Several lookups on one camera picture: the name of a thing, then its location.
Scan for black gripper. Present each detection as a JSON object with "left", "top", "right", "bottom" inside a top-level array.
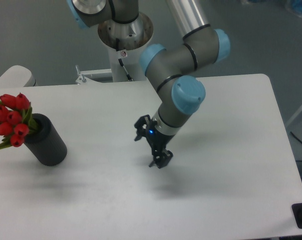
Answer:
[{"left": 134, "top": 115, "right": 174, "bottom": 169}]

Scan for red tulip bouquet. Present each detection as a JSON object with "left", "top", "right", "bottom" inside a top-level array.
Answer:
[{"left": 0, "top": 93, "right": 41, "bottom": 150}]

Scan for white rounded chair back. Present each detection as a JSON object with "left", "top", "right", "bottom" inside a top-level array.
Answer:
[{"left": 0, "top": 65, "right": 38, "bottom": 89}]

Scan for white pedestal base frame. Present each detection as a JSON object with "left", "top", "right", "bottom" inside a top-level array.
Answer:
[{"left": 75, "top": 65, "right": 147, "bottom": 85}]

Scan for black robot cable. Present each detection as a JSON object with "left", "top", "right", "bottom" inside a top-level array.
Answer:
[{"left": 115, "top": 37, "right": 135, "bottom": 82}]

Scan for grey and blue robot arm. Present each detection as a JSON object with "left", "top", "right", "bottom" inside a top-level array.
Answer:
[{"left": 68, "top": 0, "right": 230, "bottom": 168}]

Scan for dark grey cylindrical vase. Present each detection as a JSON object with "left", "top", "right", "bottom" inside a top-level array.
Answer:
[{"left": 24, "top": 113, "right": 67, "bottom": 167}]

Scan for black cable on floor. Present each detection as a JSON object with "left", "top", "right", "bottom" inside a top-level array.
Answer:
[{"left": 290, "top": 131, "right": 302, "bottom": 149}]

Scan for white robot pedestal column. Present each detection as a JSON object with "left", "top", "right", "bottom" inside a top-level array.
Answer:
[{"left": 98, "top": 12, "right": 154, "bottom": 75}]

